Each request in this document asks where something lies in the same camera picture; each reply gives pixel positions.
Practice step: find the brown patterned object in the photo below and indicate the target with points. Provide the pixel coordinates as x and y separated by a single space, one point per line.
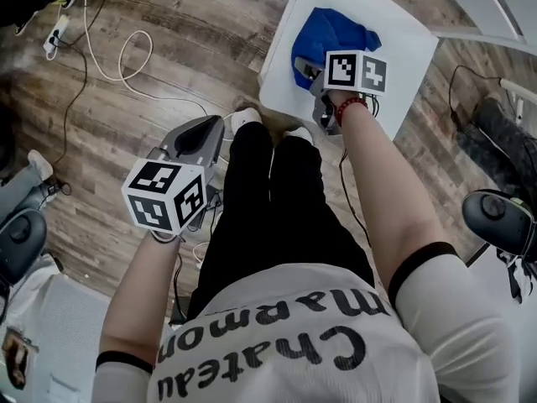
17 357

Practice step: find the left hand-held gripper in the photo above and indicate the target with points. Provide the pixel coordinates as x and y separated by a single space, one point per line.
168 183

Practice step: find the black and white fabric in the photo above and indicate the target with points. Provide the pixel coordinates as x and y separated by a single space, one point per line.
520 275

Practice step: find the white chair seat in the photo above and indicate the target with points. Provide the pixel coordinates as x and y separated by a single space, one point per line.
377 6

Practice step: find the person's left white shoe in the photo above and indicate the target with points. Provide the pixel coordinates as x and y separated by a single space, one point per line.
245 117

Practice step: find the person's right white shoe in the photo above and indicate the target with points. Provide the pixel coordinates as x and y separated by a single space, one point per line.
300 133

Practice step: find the person's left forearm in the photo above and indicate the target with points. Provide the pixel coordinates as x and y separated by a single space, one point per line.
130 300

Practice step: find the blue cloth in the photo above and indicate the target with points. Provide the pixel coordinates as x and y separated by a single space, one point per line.
335 32

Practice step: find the white power strip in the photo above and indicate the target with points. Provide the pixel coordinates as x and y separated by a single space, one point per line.
56 35

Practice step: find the white furniture frame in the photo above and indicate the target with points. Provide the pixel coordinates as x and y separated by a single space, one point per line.
491 11

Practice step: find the dark grey rounded device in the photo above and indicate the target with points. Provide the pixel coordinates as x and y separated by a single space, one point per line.
497 218
21 242

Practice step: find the person's white printed shirt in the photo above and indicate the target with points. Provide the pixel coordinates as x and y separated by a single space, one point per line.
335 351

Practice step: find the person's right forearm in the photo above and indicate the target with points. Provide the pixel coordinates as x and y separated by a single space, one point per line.
377 174

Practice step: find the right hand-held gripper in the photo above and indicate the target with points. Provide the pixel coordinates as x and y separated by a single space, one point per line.
342 70

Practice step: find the person's white shoe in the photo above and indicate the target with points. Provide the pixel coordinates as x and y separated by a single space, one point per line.
245 117
300 133

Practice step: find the dark speckled fabric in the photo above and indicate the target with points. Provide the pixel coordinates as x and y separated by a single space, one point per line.
503 141

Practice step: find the person's black trousers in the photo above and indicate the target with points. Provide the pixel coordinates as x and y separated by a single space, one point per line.
272 208

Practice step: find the white ribbed cabinet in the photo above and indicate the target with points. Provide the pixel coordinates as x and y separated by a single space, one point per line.
63 338

